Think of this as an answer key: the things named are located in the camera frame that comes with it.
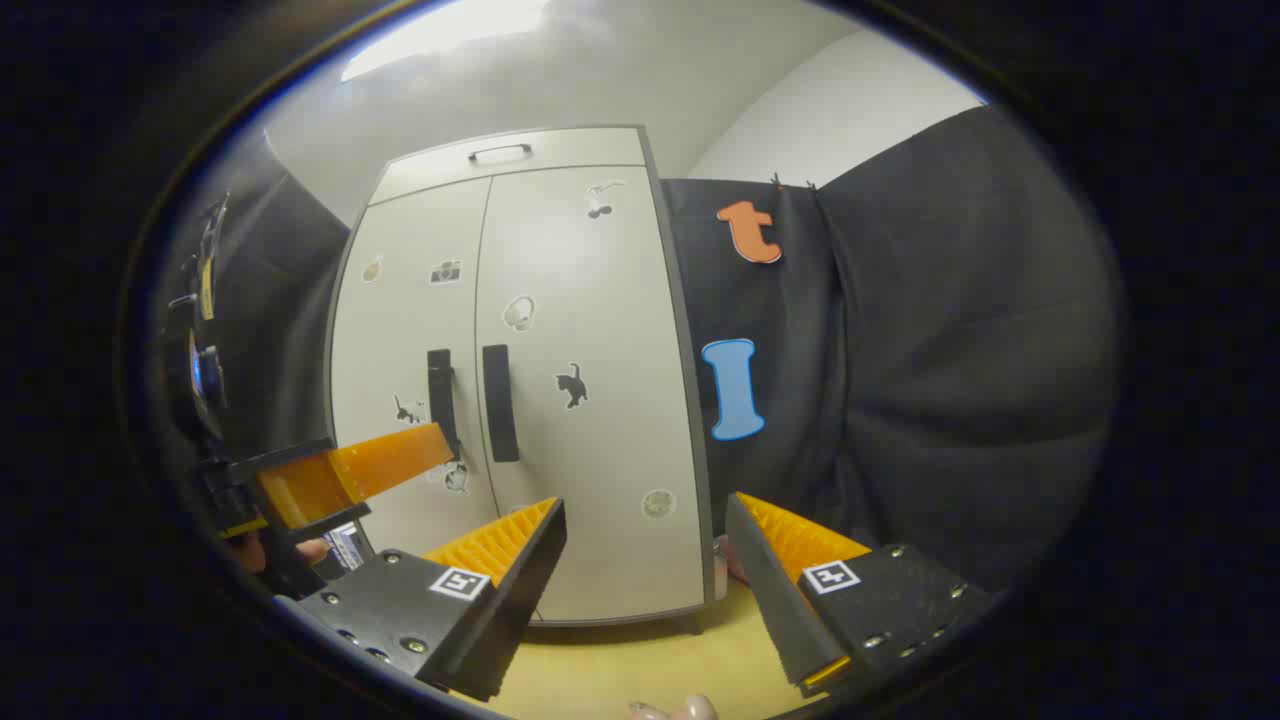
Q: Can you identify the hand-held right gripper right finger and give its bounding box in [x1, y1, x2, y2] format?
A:
[725, 490, 996, 698]

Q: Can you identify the black door handle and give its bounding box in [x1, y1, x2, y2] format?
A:
[427, 349, 462, 461]
[482, 345, 521, 463]

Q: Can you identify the white double-door shoe cabinet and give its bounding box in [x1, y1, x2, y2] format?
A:
[325, 125, 717, 629]

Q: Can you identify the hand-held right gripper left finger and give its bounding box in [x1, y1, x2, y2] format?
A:
[275, 497, 569, 703]

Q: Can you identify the white cabinet door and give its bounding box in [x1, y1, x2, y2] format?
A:
[328, 178, 493, 561]
[472, 165, 706, 623]

